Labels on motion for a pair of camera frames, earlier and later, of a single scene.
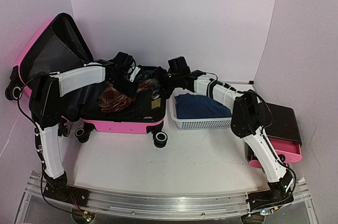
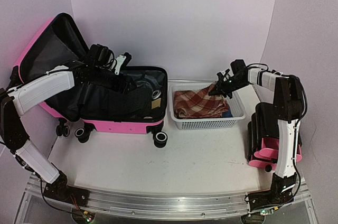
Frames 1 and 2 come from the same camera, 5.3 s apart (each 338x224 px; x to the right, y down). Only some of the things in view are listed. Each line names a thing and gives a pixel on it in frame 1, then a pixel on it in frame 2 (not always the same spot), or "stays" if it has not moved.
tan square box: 156,103 stays
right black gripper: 167,92 -> 219,90
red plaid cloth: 111,101 -> 198,104
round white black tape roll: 155,94 stays
